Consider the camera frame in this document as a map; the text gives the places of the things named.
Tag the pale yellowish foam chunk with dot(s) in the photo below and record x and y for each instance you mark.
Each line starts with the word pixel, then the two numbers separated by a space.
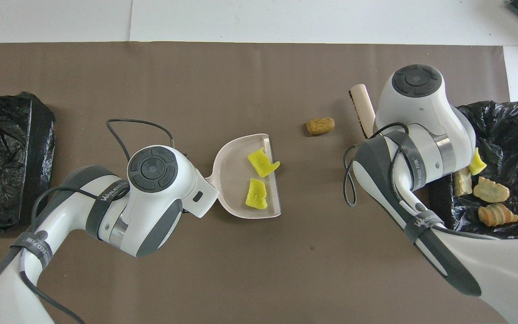
pixel 491 191
pixel 496 215
pixel 463 183

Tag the brown sponge chunk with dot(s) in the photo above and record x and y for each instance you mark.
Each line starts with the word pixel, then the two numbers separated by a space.
pixel 320 126

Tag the brown table mat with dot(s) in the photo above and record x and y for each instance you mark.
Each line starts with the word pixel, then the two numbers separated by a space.
pixel 196 81

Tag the pink plastic dustpan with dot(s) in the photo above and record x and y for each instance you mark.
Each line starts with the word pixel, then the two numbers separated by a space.
pixel 234 180

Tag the beige brush black bristles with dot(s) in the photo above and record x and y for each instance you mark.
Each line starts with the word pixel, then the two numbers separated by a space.
pixel 363 105

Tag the yellow sponge piece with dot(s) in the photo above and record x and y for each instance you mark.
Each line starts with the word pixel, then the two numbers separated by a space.
pixel 256 194
pixel 263 163
pixel 477 163

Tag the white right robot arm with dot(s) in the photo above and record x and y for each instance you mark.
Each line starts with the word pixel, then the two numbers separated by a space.
pixel 421 117

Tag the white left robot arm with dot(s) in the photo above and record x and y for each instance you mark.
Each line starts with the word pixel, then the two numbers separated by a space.
pixel 151 189

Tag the flat taut black bag bin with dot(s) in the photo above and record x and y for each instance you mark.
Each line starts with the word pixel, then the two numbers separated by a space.
pixel 7 157

